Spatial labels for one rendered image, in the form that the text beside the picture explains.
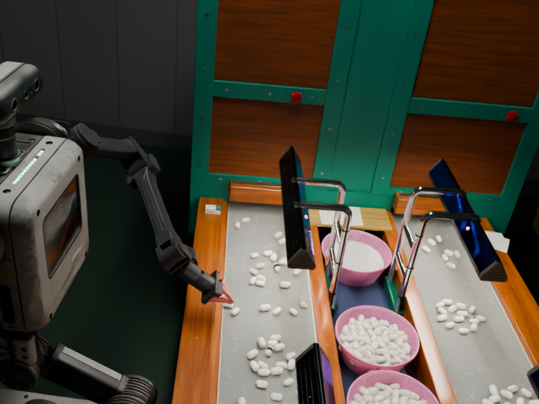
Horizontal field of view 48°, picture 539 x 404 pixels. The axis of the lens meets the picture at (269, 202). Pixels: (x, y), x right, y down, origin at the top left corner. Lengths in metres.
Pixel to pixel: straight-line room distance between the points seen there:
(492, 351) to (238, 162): 1.16
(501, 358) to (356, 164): 0.91
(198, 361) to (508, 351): 0.99
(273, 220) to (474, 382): 0.99
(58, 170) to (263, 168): 1.25
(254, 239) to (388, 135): 0.66
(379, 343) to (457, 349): 0.25
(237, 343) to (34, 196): 0.89
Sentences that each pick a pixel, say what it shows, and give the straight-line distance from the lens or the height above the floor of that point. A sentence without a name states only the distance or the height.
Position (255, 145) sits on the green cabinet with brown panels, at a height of 1.01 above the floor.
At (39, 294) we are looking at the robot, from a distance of 1.34.
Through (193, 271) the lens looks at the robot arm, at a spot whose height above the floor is 0.96.
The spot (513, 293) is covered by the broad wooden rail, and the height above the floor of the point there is 0.76.
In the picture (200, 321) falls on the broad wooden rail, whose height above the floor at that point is 0.77.
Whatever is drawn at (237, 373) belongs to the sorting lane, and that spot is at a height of 0.74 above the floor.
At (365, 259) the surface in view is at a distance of 2.35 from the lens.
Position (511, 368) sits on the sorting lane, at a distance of 2.10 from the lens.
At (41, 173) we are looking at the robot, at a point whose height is 1.45.
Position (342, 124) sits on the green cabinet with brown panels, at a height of 1.13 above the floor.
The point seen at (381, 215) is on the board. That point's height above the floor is 0.78.
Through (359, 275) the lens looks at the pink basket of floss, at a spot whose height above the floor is 0.75.
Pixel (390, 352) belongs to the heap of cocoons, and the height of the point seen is 0.74.
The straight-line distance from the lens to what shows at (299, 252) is 1.69.
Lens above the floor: 2.11
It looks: 32 degrees down
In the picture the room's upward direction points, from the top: 7 degrees clockwise
